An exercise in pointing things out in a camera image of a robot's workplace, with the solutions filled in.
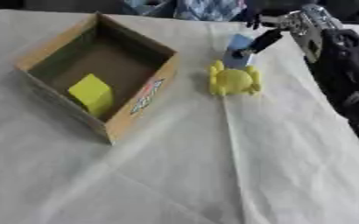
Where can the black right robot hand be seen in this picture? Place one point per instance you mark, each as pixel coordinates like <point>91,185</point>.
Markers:
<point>266,39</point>

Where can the blue block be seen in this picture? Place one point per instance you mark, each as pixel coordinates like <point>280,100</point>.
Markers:
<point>237,43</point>

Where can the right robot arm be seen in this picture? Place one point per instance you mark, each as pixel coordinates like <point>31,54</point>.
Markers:
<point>341,67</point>

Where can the tan cardboard box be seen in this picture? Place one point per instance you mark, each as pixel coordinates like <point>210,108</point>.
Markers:
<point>136,96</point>

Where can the yellow soft toy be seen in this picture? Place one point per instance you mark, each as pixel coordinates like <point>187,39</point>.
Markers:
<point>233,80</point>

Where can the blue white patterned fabric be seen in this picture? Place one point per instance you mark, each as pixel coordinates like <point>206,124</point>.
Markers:
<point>208,8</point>

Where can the yellow block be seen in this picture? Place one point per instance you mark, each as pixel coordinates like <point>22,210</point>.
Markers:
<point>91,93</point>

